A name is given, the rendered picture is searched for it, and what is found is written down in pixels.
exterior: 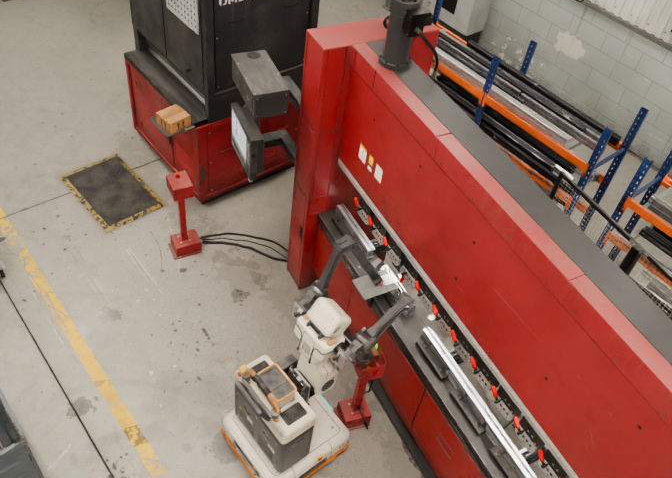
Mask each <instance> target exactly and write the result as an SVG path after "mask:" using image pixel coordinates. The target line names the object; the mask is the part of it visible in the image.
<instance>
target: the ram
mask: <svg viewBox="0 0 672 478"><path fill-rule="evenodd" d="M361 144H362V145H363V146H364V148H365V149H366V150H367V154H366V160H365V164H364V163H363V162H362V160H361V159H360V158H359V151H360V145H361ZM370 155H371V156H372V158H373V159H374V160H373V165H372V166H371V165H370V164H369V157H370ZM339 159H340V160H341V161H342V163H343V164H344V165H345V167H346V168H347V169H348V171H349V172H350V173H351V175H352V176H353V177H354V179H355V180H356V181H357V183H358V184H359V185H360V187H361V188H362V189H363V191H364V192H365V193H366V195H367V196H368V197H369V199H370V200H371V201H372V203H373V204H374V205H375V207H376V208H377V209H378V211H379V212H380V213H381V215H382V216H383V217H384V219H385V220H386V221H387V223H388V224H389V225H390V227H391V228H392V229H393V231H394V232H395V233H396V235H397V236H398V237H399V239H400V240H401V241H402V243H403V244H404V245H405V247H406V248H407V249H408V251H409V252H410V253H411V255H412V256H413V258H414V259H415V260H416V262H417V263H418V264H419V266H420V267H421V268H422V270H423V271H424V272H425V274H426V275H427V276H428V278H429V279H430V280H431V282H432V283H433V284H434V286H435V287H436V288H437V290H438V291H439V292H440V294H441V295H442V296H443V298H444V299H445V300H446V302H447V303H448V304H449V306H450V307H451V308H452V310H453V311H454V312H455V314H456V315H457V316H458V318H459V319H460V320H461V322H462V323H463V324H464V326H465V327H466V328H467V330H468V331H469V332H470V334H471V335H472V336H473V338H474V339H475V340H476V342H477V343H478V344H479V346H480V347H481V348H482V350H483V351H484V352H485V354H486V355H487V356H488V358H489V359H490V360H491V362H492V363H493V364H494V366H495V367H496V368H497V370H498V371H499V372H500V374H501V375H502V376H503V378H504V379H505V380H506V382H507V383H508V384H509V386H510V387H511V388H512V390H513V391H514V392H515V394H516V395H517V396H518V398H519V399H520V400H521V402H522V403H523V404H524V406H525V407H526V408H527V410H528V411H529V412H530V414H531V415H532V416H533V418H534V419H535V420H536V422H537V423H538V424H539V426H540V427H541V428H542V430H543V431H544V432H545V434H546V435H547V436H548V438H549V439H550V440H551V442H552V443H553V444H554V446H555V447H556V448H557V450H558V451H559V452H560V454H561V455H562V456H563V458H564V459H565V460H566V462H567V463H568V464H569V466H570V467H571V468H572V470H573V471H574V472H575V474H576V475H577V477H578V478H672V428H671V427H670V426H669V425H668V424H667V423H666V422H665V420H664V419H663V418H662V417H661V416H660V415H659V414H658V413H657V411H656V410H655V409H654V408H653V407H652V406H651V405H650V403H649V402H648V401H647V400H646V399H645V398H644V397H643V396H642V394H641V393H640V392H639V391H638V390H637V389H636V388H635V387H634V385H633V384H632V383H631V382H630V381H629V380H628V379H627V377H626V376H625V375H624V374H623V373H622V372H621V371H620V370H619V368H618V367H617V366H616V365H615V364H614V363H613V362H612V361H611V359H610V358H609V357H608V356H607V355H606V354H605V353H604V351H603V350H602V349H601V348H600V347H599V346H598V345H597V344H596V342H595V341H594V340H593V339H592V338H591V337H590V336H589V335H588V333H587V332H586V331H585V330H584V329H583V328H582V327H581V325H580V324H579V323H578V322H577V321H576V320H575V319H574V318H573V316H572V315H571V314H570V313H569V312H568V311H567V310H566V309H565V307H564V306H563V305H562V304H561V303H560V302H559V300H558V299H557V298H556V297H555V296H554V295H553V294H552V293H551V292H550V290H549V289H548V288H547V287H546V286H545V285H544V284H543V283H542V281H541V280H540V279H539V278H538V277H537V276H536V275H535V274H534V272H533V271H532V270H531V269H530V268H529V267H528V266H527V264H526V263H525V262H524V261H523V260H522V259H521V258H520V257H519V255H518V254H517V253H516V252H515V251H514V250H513V249H512V248H511V246H510V245H509V244H508V243H507V242H506V241H505V240H504V238H503V237H502V236H501V235H500V234H499V233H498V232H497V231H496V229H495V228H494V227H493V226H492V225H491V224H490V223H489V222H488V220H487V219H486V218H485V217H484V216H483V215H482V214H481V212H480V211H479V210H478V209H477V208H476V207H475V206H474V205H473V203H472V202H471V201H470V200H469V199H468V198H467V197H466V196H465V194H464V193H463V192H462V191H461V190H460V189H459V188H458V186H457V185H456V184H455V183H454V182H453V181H452V180H451V179H450V177H449V176H448V175H447V174H446V173H445V172H444V171H443V170H442V168H441V167H440V166H439V165H438V164H437V163H436V162H435V160H434V159H433V158H432V157H431V156H430V155H429V154H428V153H427V151H426V150H425V149H424V148H423V147H422V146H421V145H420V144H419V142H418V141H417V140H416V139H415V138H414V137H413V136H412V135H411V133H410V132H409V131H408V130H407V129H406V128H405V127H404V125H403V124H402V123H401V122H400V121H399V120H398V119H397V118H396V116H395V115H394V114H393V113H392V112H391V111H390V110H389V109H388V107H387V106H386V105H385V104H384V103H383V102H382V101H381V99H380V98H379V97H378V96H377V95H376V94H375V93H374V92H373V90H372V89H371V88H370V87H369V86H368V85H367V84H366V83H365V81H364V80H363V79H362V78H361V77H360V76H359V75H358V73H357V72H356V71H355V70H354V69H353V68H352V67H351V73H350V80H349V87H348V94H347V101H346V108H345V115H344V122H343V130H342V137H341V144H340V151H339ZM376 163H377V164H378V165H379V166H380V168H381V169H382V170H383V174H382V179H381V184H380V183H379V182H378V181H377V179H376V178H375V177H374V173H375V168H376ZM368 164H369V166H370V167H371V168H372V171H371V172H370V171H369V169H368V168H367V167H368ZM338 165H339V166H340V168H341V169H342V170H343V172H344V173H345V174H346V176H347V177H348V179H349V180H350V181H351V183H352V184H353V185H354V187H355V188H356V189H357V191H358V192H359V193H360V195H361V196H362V197H363V199H364V200H365V201H366V203H367V204H368V206H369V207H370V208H371V210H372V211H373V212H374V214H375V215H376V216H377V218H378V219H379V220H380V222H381V223H382V224H383V226H384V227H385V228H386V230H387V231H388V233H389V234H390V235H391V237H392V238H393V239H394V241H395V242H396V243H397V245H398V246H399V247H400V249H401V250H402V251H403V253H404V254H405V255H406V257H407V258H408V260H409V261H410V262H411V264H412V265H413V266H414V268H415V269H416V270H417V272H418V273H419V274H420V276H421V277H422V278H423V280H424V281H425V282H426V284H427V285H428V287H429V288H430V289H431V291H432V292H433V293H434V295H435V296H436V297H437V299H438V300H439V301H440V303H441V304H442V305H443V307H444V308H445V309H446V311H447V312H448V314H449V315H450V316H451V318H452V319H453V320H454V322H455V323H456V324H457V326H458V327H459V328H460V330H461V331H462V332H463V334H464V335H465V336H466V338H467V339H468V341H469V342H470V343H471V345H472V346H473V347H474V349H475V350H476V351H477V353H478V354H479V355H480V357H481V358H482V359H483V361H484V362H485V364H486V365H487V366H488V368H489V369H490V370H491V372H492V373H493V374H494V376H495V377H496V378H497V380H498V381H499V382H500V384H501V385H502V386H503V388H504V389H505V391H506V392H507V393H508V395H509V396H510V397H511V399H512V400H513V401H514V403H515V404H516V405H517V407H518V408H519V409H520V411H521V412H522V413H523V415H524V416H525V418H526V419H527V420H528V422H529V423H530V424H531V426H532V427H533V428H534V430H535V431H536V432H537V434H538V435H539V436H540V438H541V439H542V440H543V442H544V443H545V445H546V446H547V447H548V449H549V450H550V451H551V453H552V454H553V455H554V457H555V458H556V459H557V461H558V462H559V463H560V465H561V466H562V467H563V469H564V470H565V472H566V473H567V474H568V476H569V477H570V478H574V477H573V476H572V474H571V473H570V472H569V470H568V469H567V468H566V466H565V465H564V464H563V462H562V461H561V460H560V458H559V457H558V456H557V454H556V453H555V452H554V450H553V449H552V448H551V446H550V445H549V444H548V442H547V441H546V440H545V438H544V437H543V436H542V434H541V433H540V431H539V430H538V429H537V427H536V426H535V425H534V423H533V422H532V421H531V419H530V418H529V417H528V415H527V414H526V413H525V411H524V410H523V409H522V407H521V406H520V405H519V403H518V402H517V401H516V399H515V398H514V397H513V395H512V394H511V393H510V391H509V390H508V389H507V387H506V386H505V384H504V383H503V382H502V380H501V379H500V378H499V376H498V375H497V374H496V372H495V371H494V370H493V368H492V367H491V366H490V364H489V363H488V362H487V360H486V359H485V358H484V356H483V355H482V354H481V352H480V351H479V350H478V348H477V347H476V346H475V344H474V343H473V341H472V340H471V339H470V337H469V336H468V335H467V333H466V332H465V331H464V329H463V328H462V327H461V325H460V324H459V323H458V321H457V320H456V319H455V317H454V316H453V315H452V313H451V312H450V311H449V309H448V308H447V307H446V305H445V304H444V303H443V301H442V300H441V298H440V297H439V296H438V294H437V293H436V292H435V290H434V289H433V288H432V286H431V285H430V284H429V282H428V281H427V280H426V278H425V277H424V276H423V274H422V273H421V272H420V270H419V269H418V268H417V266H416V265H415V264H414V262H413V261H412V260H411V258H410V257H409V256H408V254H407V253H406V251H405V250H404V249H403V247H402V246H401V245H400V243H399V242H398V241H397V239H396V238H395V237H394V235H393V234H392V233H391V231H390V230H389V229H388V227H387V226H386V225H385V223H384V222H383V221H382V219H381V218H380V217H379V215H378V214H377V213H376V211H375V210H374V208H373V207H372V206H371V204H370V203H369V202H368V200H367V199H366V198H365V196H364V195H363V194H362V192H361V191H360V190H359V188H358V187H357V186H356V184H355V183H354V182H353V180H352V179H351V178H350V176H349V175H348V174H347V172H346V171H345V170H344V168H343V167H342V165H341V164H340V163H339V161H338Z"/></svg>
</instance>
